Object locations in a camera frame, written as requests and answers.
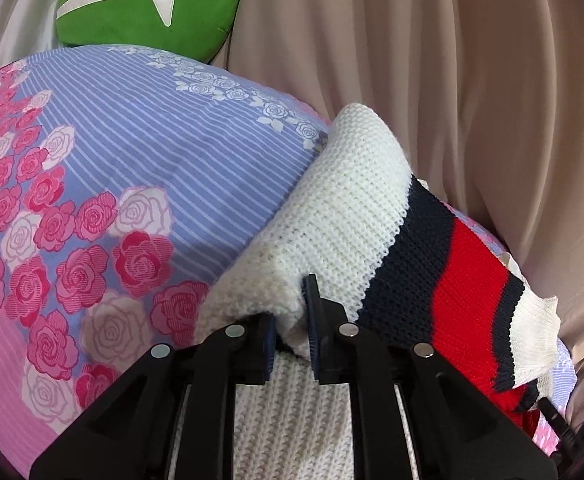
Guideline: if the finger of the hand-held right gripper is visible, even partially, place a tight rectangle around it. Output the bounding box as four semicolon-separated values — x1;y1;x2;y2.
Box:
538;396;584;457

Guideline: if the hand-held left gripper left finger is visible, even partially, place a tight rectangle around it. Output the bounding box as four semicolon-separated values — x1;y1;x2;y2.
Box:
28;312;278;480

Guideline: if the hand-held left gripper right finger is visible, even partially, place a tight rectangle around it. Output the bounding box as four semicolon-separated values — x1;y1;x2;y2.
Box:
301;273;559;480

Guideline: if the white navy red knit sweater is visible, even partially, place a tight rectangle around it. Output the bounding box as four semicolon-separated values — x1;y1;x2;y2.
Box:
164;102;561;480

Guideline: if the floral striped bed sheet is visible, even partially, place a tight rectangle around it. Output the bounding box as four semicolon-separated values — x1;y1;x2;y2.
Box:
0;44;579;480

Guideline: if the beige curtain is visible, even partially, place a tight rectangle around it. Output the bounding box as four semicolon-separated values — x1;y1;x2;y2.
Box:
211;0;584;443

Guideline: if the green round cushion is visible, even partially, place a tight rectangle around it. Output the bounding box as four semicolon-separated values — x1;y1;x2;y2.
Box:
54;0;247;64

